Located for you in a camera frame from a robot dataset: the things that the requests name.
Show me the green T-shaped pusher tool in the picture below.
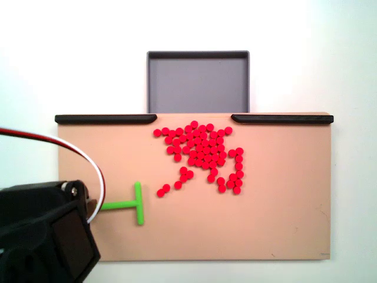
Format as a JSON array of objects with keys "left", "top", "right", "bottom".
[{"left": 87, "top": 181, "right": 145, "bottom": 226}]

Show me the grey shallow tray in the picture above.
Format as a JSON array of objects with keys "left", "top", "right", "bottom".
[{"left": 146, "top": 50, "right": 251, "bottom": 114}]

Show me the pink flat board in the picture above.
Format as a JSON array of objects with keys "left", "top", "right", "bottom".
[{"left": 55, "top": 111, "right": 331, "bottom": 262}]

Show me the red white black servo cable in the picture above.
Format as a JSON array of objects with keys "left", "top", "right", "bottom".
[{"left": 0, "top": 126, "right": 107, "bottom": 223}]

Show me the black edge rail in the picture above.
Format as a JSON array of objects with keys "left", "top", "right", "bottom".
[
  {"left": 54, "top": 114, "right": 158, "bottom": 125},
  {"left": 230, "top": 114, "right": 335, "bottom": 125}
]

